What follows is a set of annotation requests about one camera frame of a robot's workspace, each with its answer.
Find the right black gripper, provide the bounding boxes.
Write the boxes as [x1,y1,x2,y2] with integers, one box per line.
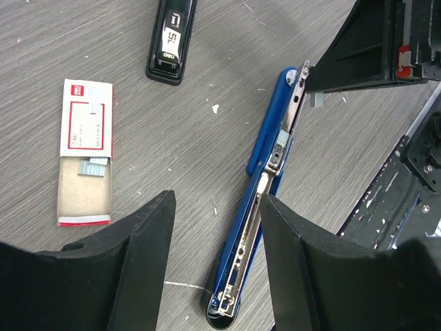
[306,0,440,93]

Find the grey staple strip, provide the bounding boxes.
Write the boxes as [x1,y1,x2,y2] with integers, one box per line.
[310,92,325,108]

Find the white red staple box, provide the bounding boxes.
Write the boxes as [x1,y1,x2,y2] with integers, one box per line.
[57,79,114,227]

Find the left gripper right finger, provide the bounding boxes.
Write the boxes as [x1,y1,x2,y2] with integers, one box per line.
[260,195,440,330]

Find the black stapler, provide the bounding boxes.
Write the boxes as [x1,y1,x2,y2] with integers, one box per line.
[145,0,197,86]

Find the black mounting base plate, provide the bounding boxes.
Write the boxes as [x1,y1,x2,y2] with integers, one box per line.
[337,88,440,250]

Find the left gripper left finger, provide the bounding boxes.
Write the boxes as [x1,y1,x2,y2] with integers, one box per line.
[1,190,176,330]

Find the blue stapler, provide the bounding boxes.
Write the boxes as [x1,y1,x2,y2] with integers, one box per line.
[204,61,311,330]

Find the grey staples in box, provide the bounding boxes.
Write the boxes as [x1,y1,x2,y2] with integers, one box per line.
[77,157,109,177]

